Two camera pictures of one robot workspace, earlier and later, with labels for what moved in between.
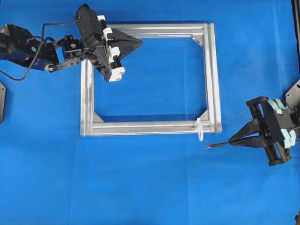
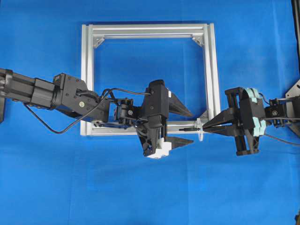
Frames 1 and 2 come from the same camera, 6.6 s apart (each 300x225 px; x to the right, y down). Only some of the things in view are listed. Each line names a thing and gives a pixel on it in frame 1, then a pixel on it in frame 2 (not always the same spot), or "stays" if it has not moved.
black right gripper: (279, 137) to (247, 108)
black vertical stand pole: (296, 5) stays
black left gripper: (108, 58) to (154, 112)
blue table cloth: (50, 175) stays
